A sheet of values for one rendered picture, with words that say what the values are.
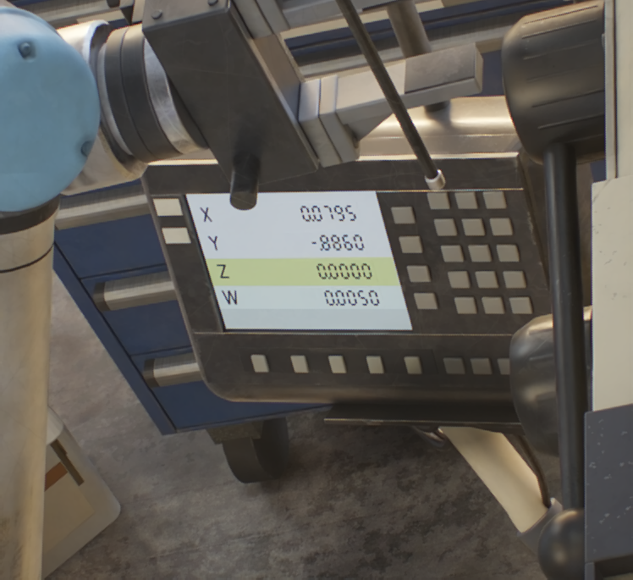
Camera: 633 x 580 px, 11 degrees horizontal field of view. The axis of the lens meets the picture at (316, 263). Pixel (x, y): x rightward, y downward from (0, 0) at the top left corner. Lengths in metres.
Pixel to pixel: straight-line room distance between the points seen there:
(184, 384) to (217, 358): 1.29
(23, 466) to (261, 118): 0.23
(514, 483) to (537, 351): 1.01
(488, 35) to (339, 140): 1.44
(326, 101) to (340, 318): 0.61
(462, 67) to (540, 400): 0.30
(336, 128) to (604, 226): 0.47
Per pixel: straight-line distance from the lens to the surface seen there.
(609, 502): 1.15
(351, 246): 2.26
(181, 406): 3.70
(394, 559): 3.71
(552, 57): 1.41
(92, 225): 3.47
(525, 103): 1.41
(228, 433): 3.77
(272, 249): 2.29
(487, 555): 3.67
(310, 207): 2.26
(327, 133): 1.72
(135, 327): 3.59
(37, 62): 1.54
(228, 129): 1.71
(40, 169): 1.56
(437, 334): 2.27
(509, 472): 2.46
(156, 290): 3.50
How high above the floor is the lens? 2.77
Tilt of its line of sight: 43 degrees down
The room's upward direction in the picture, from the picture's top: 30 degrees counter-clockwise
